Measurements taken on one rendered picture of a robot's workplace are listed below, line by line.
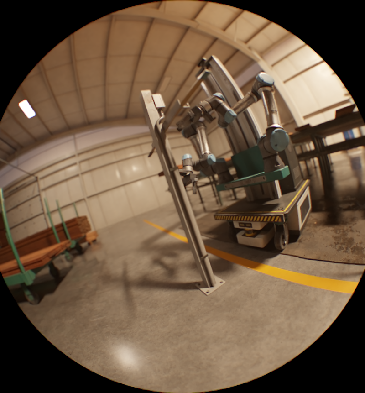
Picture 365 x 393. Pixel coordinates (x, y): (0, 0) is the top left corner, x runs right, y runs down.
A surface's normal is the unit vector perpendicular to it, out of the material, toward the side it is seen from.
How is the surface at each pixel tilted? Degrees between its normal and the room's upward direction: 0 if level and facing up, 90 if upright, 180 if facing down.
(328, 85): 89
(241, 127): 90
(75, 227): 90
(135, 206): 92
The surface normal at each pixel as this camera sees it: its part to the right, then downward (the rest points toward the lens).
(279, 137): -0.15, 0.24
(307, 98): -0.82, 0.32
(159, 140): 0.41, -0.09
